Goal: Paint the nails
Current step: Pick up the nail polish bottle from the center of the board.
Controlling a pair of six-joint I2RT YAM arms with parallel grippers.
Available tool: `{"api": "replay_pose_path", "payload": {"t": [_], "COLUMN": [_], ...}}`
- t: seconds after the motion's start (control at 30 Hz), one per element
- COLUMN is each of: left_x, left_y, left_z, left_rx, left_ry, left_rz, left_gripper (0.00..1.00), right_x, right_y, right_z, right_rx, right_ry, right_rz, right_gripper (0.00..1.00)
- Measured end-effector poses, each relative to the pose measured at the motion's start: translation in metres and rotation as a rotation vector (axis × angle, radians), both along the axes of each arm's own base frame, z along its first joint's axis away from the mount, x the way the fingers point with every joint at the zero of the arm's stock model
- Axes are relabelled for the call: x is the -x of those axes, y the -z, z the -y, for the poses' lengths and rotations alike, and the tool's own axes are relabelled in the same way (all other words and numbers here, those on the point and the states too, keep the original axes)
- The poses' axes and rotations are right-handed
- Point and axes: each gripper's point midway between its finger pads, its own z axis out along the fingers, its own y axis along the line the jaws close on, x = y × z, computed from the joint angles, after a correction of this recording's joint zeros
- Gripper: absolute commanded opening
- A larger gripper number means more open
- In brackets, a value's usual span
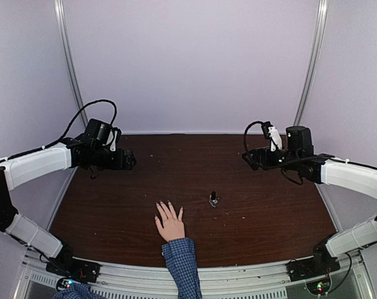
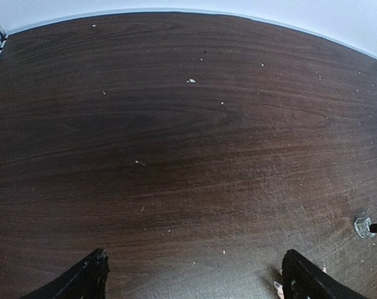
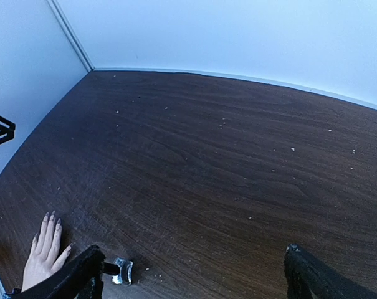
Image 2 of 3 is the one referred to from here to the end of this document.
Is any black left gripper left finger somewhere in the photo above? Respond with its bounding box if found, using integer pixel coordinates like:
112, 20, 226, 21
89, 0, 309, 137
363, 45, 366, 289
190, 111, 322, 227
23, 248, 110, 299

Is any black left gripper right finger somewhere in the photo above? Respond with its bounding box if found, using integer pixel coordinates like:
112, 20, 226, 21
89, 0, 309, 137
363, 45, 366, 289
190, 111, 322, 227
282, 249, 366, 299

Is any mannequin hand with painted nails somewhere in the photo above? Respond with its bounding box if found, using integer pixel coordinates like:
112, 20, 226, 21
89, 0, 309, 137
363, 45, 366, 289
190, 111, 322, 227
273, 266, 328, 299

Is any clear nail polish bottle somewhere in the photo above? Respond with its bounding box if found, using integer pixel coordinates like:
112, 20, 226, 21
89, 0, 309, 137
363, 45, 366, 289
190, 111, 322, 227
354, 217, 376, 239

